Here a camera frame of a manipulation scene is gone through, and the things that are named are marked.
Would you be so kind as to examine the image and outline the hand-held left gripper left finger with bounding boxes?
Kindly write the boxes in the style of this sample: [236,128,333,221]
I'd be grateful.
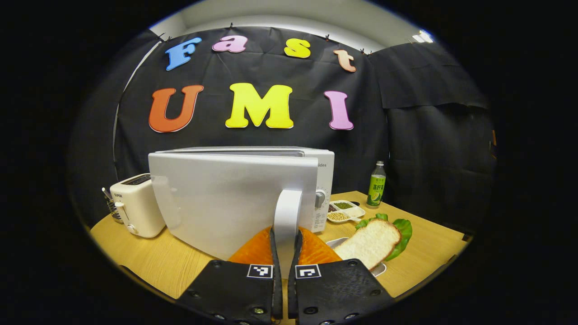
[175,226,284,325]

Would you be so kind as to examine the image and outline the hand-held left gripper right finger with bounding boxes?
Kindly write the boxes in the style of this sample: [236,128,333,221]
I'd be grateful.
[287,227,394,325]

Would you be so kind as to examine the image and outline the bread and lettuce sandwich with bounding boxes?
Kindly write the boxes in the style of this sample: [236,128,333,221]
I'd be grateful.
[333,213,413,270]

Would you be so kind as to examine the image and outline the white microwave oven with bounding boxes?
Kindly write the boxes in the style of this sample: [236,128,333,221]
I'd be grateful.
[148,146,336,277]

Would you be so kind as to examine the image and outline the white rectangular dish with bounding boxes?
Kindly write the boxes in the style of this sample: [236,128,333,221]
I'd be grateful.
[326,237,387,277]

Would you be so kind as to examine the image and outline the white divided grain dish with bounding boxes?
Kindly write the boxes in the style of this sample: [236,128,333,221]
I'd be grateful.
[326,200,366,224]

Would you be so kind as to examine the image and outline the green drink bottle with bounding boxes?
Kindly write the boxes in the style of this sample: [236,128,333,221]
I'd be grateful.
[366,161,387,209]

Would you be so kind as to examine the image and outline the white toaster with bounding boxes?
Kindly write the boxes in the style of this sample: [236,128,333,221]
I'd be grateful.
[110,173,167,238]

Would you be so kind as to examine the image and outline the metal wire utensil holder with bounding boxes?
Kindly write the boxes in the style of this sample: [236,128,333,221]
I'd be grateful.
[102,187,123,224]

